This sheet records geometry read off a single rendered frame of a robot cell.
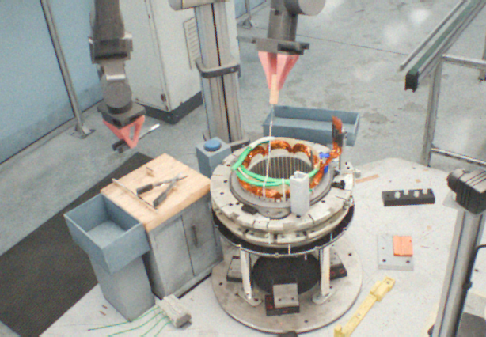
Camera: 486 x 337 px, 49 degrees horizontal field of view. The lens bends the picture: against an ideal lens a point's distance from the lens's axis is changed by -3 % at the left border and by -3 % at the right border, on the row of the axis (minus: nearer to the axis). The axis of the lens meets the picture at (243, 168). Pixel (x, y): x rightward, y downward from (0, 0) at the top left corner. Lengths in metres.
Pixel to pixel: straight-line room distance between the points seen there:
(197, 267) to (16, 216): 1.95
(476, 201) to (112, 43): 0.74
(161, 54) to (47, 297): 1.61
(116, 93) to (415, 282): 0.85
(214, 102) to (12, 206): 1.96
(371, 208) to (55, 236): 1.82
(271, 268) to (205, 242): 0.19
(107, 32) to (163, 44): 2.32
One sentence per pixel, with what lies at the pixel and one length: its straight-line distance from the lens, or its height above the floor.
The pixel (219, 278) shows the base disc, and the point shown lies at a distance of 1.42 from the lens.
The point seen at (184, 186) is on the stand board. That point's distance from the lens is 1.28.
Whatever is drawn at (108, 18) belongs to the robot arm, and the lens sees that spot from 1.06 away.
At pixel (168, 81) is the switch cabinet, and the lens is 3.49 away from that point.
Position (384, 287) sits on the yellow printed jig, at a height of 0.81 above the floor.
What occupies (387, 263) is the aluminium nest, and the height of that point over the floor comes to 0.80.
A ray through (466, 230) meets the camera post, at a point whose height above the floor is 1.32.
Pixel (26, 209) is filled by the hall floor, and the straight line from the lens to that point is 3.25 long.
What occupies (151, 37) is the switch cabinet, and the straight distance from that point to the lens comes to 3.39.
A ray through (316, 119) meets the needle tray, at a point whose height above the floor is 1.03.
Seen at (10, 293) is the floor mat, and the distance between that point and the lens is 2.77.
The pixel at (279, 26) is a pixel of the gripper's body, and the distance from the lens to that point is 1.06.
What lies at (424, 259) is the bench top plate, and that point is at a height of 0.78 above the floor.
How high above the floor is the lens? 1.83
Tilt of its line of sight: 36 degrees down
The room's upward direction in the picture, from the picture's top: 7 degrees counter-clockwise
